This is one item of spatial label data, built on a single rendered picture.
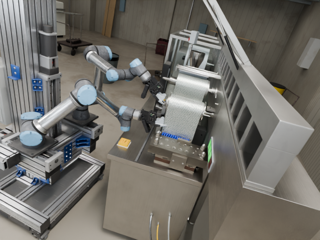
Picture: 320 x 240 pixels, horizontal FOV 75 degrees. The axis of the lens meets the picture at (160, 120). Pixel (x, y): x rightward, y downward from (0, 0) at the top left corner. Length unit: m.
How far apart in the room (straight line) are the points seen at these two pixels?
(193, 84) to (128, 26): 9.91
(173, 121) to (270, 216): 0.94
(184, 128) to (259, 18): 8.80
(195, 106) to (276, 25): 8.82
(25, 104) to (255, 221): 1.63
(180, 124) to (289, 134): 0.99
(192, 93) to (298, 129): 1.14
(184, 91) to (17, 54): 1.18
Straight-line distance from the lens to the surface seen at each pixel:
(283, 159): 0.63
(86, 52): 1.69
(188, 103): 1.43
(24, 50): 1.65
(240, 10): 10.04
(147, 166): 1.41
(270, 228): 0.78
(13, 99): 1.92
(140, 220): 1.81
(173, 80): 1.67
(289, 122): 0.58
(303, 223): 0.78
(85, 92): 1.32
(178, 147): 1.42
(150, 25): 10.87
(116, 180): 1.58
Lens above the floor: 1.83
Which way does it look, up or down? 28 degrees down
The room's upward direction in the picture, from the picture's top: 13 degrees clockwise
